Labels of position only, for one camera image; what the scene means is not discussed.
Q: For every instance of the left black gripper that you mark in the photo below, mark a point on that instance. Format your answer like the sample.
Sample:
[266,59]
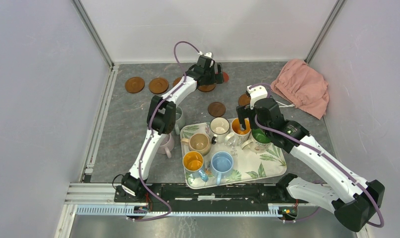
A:
[218,78]

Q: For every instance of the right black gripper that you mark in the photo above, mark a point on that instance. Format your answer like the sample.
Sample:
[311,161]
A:
[244,112]

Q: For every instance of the red round coaster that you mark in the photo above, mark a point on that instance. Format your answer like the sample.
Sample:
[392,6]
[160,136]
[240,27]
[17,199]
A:
[225,77]

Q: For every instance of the brown wooden coaster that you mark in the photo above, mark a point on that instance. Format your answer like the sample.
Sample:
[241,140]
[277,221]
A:
[134,85]
[244,100]
[176,81]
[158,85]
[207,88]

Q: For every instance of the dark walnut coaster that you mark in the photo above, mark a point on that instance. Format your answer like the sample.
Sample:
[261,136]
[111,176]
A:
[216,109]

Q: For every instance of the pink drawstring cloth bag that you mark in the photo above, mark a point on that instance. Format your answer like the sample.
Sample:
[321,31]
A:
[303,86]

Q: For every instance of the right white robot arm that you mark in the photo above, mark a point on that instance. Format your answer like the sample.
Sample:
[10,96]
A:
[354,201]

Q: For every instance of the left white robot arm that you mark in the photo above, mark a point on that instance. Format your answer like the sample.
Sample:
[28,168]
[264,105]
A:
[162,117]

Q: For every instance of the clear glass cup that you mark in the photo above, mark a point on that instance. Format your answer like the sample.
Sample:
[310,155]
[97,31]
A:
[232,141]

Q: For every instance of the white mug orange inside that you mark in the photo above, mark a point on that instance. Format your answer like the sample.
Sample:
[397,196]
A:
[235,127]

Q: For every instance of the cream enamel mug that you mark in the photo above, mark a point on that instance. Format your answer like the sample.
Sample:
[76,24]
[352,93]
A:
[219,128]

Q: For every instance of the white mug green inside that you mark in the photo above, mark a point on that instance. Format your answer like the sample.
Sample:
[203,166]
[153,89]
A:
[257,142]

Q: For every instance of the beige ceramic mug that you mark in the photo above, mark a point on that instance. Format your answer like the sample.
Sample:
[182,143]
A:
[198,142]

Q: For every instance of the grey green ribbed mug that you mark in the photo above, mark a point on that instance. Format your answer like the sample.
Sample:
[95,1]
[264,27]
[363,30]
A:
[179,120]

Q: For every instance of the light blue mug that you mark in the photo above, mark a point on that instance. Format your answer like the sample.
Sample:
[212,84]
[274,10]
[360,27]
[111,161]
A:
[221,166]

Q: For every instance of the leaf patterned serving tray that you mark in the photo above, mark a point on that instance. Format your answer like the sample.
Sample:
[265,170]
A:
[248,166]

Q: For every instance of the pink ribbed mug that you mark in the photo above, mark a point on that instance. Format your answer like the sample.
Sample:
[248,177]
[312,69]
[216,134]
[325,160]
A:
[166,146]

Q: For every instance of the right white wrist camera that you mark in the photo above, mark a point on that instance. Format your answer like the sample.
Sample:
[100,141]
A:
[256,93]

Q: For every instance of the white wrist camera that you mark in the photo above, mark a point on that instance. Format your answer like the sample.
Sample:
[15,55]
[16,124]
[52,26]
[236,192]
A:
[256,93]
[208,54]

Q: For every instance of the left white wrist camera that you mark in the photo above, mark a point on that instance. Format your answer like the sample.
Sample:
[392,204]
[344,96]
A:
[208,54]

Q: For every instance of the orange inside blue handle mug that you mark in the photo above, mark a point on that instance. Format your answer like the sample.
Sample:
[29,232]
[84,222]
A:
[194,167]

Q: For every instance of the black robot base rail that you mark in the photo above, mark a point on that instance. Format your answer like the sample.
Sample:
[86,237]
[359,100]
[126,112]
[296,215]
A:
[238,197]

